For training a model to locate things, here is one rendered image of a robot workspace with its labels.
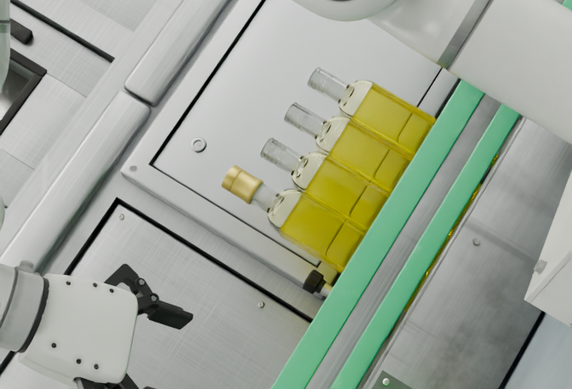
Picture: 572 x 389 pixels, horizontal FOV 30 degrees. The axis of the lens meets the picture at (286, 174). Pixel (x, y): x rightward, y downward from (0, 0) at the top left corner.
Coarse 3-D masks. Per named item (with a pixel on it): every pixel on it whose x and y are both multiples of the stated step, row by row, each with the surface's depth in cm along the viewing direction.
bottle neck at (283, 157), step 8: (272, 144) 137; (280, 144) 138; (264, 152) 137; (272, 152) 137; (280, 152) 137; (288, 152) 137; (296, 152) 138; (272, 160) 137; (280, 160) 137; (288, 160) 137; (296, 160) 137; (280, 168) 138; (288, 168) 137
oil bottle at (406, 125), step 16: (368, 80) 139; (352, 96) 138; (368, 96) 138; (384, 96) 138; (352, 112) 137; (368, 112) 137; (384, 112) 137; (400, 112) 137; (416, 112) 137; (384, 128) 137; (400, 128) 137; (416, 128) 137; (400, 144) 136; (416, 144) 136
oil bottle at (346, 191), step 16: (304, 160) 136; (320, 160) 135; (336, 160) 135; (304, 176) 135; (320, 176) 135; (336, 176) 135; (352, 176) 135; (320, 192) 134; (336, 192) 134; (352, 192) 134; (368, 192) 134; (384, 192) 134; (336, 208) 134; (352, 208) 133; (368, 208) 133; (368, 224) 133
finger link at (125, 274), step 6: (126, 264) 110; (120, 270) 110; (126, 270) 110; (132, 270) 111; (114, 276) 109; (120, 276) 109; (126, 276) 110; (132, 276) 110; (138, 276) 111; (108, 282) 108; (114, 282) 109; (120, 282) 109; (126, 282) 110; (132, 282) 110; (132, 288) 110
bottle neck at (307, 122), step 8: (296, 104) 139; (288, 112) 139; (296, 112) 139; (304, 112) 139; (312, 112) 139; (288, 120) 139; (296, 120) 139; (304, 120) 138; (312, 120) 138; (320, 120) 138; (296, 128) 139; (304, 128) 139; (312, 128) 138; (312, 136) 139
